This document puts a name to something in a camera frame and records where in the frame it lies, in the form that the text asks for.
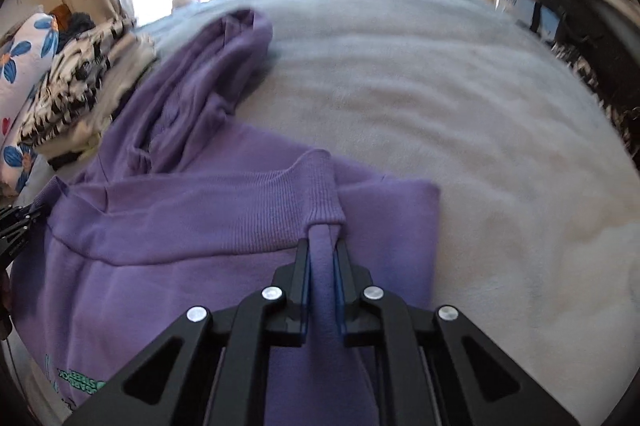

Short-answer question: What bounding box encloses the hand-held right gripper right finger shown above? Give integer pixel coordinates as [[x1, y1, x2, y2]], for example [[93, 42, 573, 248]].
[[332, 239, 581, 426]]

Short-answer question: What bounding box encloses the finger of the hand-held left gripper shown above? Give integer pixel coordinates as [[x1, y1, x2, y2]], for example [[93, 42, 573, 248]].
[[0, 202, 52, 241]]

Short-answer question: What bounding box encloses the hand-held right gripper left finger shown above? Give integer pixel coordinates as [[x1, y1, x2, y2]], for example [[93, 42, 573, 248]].
[[62, 239, 313, 426]]

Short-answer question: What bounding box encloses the purple zip hoodie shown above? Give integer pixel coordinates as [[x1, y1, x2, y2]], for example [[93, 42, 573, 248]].
[[10, 9, 442, 426]]

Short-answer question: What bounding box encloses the black white printed folded garment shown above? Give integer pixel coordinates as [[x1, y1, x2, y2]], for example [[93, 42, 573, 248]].
[[19, 16, 139, 147]]

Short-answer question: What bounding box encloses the rolled blue floral quilt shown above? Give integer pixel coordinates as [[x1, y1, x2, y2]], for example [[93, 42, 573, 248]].
[[0, 11, 60, 195]]

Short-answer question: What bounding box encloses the black clothing pile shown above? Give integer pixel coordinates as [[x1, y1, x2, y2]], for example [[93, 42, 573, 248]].
[[65, 10, 96, 35]]

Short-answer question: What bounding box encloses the grey bed blanket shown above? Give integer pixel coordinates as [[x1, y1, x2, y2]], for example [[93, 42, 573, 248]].
[[0, 0, 640, 426]]

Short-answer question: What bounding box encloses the black white patterned cloth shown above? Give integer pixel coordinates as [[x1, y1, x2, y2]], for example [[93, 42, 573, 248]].
[[550, 41, 640, 153]]

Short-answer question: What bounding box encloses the white cardboard box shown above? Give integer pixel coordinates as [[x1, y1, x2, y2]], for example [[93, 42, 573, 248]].
[[497, 0, 539, 30]]

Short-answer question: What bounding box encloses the black bag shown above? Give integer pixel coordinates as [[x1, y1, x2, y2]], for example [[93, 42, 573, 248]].
[[515, 0, 640, 108]]

